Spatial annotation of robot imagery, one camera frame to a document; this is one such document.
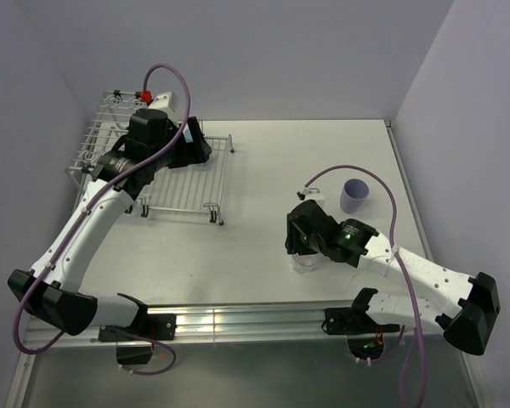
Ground clear glass cup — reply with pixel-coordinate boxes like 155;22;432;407
291;254;320;274

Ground blue cup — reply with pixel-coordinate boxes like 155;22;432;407
184;127;193;143

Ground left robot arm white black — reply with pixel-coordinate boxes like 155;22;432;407
8;108;211;339

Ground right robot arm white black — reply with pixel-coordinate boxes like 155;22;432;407
285;200;501;355

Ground purple cup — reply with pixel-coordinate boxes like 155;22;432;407
340;178;370;213

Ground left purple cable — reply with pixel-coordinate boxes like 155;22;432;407
14;63;191;377

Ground purple cable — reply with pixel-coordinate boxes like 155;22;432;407
14;63;191;377
303;164;428;407

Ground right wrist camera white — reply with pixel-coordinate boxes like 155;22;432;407
297;187;326;208

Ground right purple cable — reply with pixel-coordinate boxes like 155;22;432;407
303;164;428;407

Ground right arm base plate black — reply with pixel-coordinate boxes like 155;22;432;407
320;305;401;336

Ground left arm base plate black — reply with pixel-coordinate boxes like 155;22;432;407
98;314;177;343

